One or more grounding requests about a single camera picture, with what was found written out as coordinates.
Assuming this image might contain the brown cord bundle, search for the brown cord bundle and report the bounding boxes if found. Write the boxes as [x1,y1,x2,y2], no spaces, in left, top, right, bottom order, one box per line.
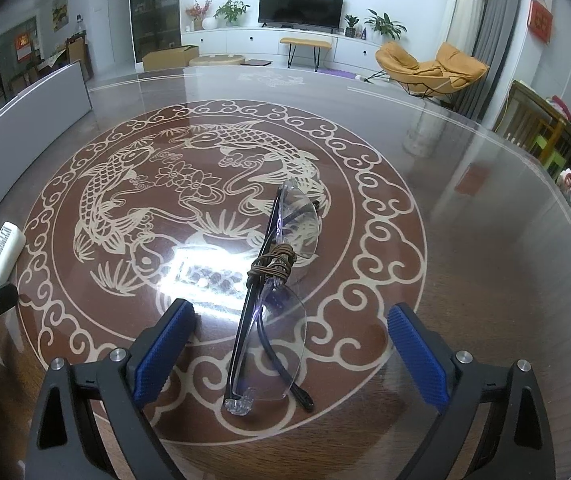
[246,242,297,287]

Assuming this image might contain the round beige ottoman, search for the round beige ottoman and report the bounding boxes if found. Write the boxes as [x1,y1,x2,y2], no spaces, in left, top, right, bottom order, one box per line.
[189,54,245,67]

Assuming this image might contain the grey curtain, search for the grey curtain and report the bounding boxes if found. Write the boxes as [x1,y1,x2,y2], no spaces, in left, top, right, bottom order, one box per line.
[469,0,524,117]

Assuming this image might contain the yellow lounge chair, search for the yellow lounge chair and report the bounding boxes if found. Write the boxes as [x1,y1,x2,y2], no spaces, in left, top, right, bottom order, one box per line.
[375,41,490,99]

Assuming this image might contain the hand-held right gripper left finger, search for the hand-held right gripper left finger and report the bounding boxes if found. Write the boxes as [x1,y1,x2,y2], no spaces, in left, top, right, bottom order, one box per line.
[26,298,197,480]

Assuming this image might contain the cardboard box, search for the cardboard box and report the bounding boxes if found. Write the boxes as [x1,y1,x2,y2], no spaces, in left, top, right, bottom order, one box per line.
[142,45,200,72]

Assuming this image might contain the green potted plant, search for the green potted plant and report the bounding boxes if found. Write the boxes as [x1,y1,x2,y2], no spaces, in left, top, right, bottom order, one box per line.
[214,0,252,27]

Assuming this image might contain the white partition board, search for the white partition board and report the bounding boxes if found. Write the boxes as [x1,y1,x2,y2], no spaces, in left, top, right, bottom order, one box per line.
[0,60,93,171]

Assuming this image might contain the large leafy potted plant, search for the large leafy potted plant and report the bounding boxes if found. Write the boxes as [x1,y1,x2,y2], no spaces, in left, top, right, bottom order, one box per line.
[363,9,407,41]

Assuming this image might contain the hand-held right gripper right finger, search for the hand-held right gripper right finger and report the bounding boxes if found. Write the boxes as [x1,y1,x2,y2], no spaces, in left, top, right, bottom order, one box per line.
[387,302,556,480]

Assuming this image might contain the framed wall painting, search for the framed wall painting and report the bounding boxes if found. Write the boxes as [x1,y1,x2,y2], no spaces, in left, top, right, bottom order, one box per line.
[52,0,70,33]

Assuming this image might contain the dark glass display cabinet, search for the dark glass display cabinet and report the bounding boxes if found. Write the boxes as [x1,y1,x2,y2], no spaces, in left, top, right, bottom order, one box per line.
[129,0,183,64]

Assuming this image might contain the wooden bench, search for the wooden bench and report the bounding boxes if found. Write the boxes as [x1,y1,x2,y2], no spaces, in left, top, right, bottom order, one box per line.
[280,36,333,72]

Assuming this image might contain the white television cabinet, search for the white television cabinet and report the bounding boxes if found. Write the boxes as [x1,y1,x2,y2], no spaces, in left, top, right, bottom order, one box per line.
[180,25,392,74]

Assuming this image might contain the red framed poster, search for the red framed poster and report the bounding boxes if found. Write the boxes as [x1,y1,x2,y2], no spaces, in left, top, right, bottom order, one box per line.
[15,32,34,64]

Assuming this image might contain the red wall hanging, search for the red wall hanging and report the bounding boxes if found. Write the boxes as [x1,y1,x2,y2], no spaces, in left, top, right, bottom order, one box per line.
[526,0,554,44]

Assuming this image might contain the white covered air conditioner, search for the white covered air conditioner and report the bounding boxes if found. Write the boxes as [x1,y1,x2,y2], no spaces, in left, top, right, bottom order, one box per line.
[437,0,491,59]

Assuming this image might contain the clear safety glasses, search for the clear safety glasses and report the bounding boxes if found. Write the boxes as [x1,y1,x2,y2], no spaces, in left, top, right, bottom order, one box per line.
[223,180,329,417]

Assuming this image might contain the black television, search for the black television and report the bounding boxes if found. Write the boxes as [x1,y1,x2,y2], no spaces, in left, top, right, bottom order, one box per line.
[258,0,345,30]

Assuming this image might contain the brown patterned desktop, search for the brown patterned desktop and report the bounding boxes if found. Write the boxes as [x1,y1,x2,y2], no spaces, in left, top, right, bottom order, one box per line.
[0,62,571,480]

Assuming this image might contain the red flower arrangement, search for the red flower arrangement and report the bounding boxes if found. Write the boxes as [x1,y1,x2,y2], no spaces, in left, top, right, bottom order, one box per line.
[186,1,213,31]

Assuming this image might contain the wooden chair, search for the wooden chair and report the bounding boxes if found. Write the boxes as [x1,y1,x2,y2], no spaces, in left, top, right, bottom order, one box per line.
[494,80,567,163]

